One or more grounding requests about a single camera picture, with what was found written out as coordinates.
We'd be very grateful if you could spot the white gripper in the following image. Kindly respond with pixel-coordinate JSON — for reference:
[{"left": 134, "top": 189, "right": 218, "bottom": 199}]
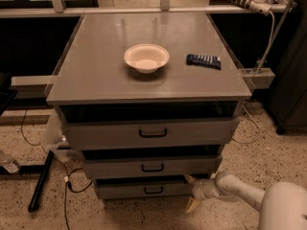
[{"left": 184, "top": 174, "right": 219, "bottom": 213}]

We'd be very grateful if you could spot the grey bottom drawer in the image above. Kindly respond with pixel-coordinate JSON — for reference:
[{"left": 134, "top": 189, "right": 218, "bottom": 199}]
[{"left": 94, "top": 175, "right": 191, "bottom": 199}]

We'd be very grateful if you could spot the grey drawer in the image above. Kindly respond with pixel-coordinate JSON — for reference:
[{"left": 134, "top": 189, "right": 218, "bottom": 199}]
[
  {"left": 83, "top": 155, "right": 222, "bottom": 179},
  {"left": 62, "top": 118, "right": 239, "bottom": 150},
  {"left": 94, "top": 175, "right": 191, "bottom": 199}
]

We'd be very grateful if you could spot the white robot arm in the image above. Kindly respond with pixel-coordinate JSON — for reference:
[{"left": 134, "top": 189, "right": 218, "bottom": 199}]
[{"left": 184, "top": 172, "right": 307, "bottom": 230}]

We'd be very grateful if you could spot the grey middle drawer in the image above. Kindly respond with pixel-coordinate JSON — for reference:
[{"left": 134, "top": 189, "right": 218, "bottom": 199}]
[{"left": 83, "top": 155, "right": 222, "bottom": 179}]

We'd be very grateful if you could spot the grey drawer cabinet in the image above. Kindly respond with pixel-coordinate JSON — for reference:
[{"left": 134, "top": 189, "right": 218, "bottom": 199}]
[{"left": 46, "top": 11, "right": 252, "bottom": 201}]

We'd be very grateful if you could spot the grey top drawer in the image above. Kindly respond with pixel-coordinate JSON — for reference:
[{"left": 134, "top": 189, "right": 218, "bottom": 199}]
[{"left": 62, "top": 118, "right": 239, "bottom": 150}]

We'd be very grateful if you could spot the blue snack bar packet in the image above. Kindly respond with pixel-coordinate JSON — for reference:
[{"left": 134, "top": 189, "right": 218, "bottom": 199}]
[{"left": 186, "top": 54, "right": 222, "bottom": 70}]

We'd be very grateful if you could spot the dark cabinet at right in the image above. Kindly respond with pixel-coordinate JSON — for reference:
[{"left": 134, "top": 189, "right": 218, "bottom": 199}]
[{"left": 267, "top": 0, "right": 307, "bottom": 135}]

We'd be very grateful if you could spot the black floor bar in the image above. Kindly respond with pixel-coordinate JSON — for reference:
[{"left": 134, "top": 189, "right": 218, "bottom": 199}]
[{"left": 28, "top": 150, "right": 54, "bottom": 213}]

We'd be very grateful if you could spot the white power strip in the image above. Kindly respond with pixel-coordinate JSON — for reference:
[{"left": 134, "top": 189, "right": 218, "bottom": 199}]
[{"left": 227, "top": 0, "right": 272, "bottom": 16}]

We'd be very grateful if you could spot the black floor cable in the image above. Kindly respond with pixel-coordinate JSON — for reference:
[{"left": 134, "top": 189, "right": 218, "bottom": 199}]
[{"left": 19, "top": 107, "right": 94, "bottom": 230}]

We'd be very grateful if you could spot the grey metal rail frame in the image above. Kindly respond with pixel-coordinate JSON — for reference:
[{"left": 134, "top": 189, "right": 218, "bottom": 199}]
[{"left": 0, "top": 0, "right": 289, "bottom": 94}]

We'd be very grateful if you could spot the white cable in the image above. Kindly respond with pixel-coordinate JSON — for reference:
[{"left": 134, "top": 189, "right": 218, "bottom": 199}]
[{"left": 230, "top": 11, "right": 276, "bottom": 146}]

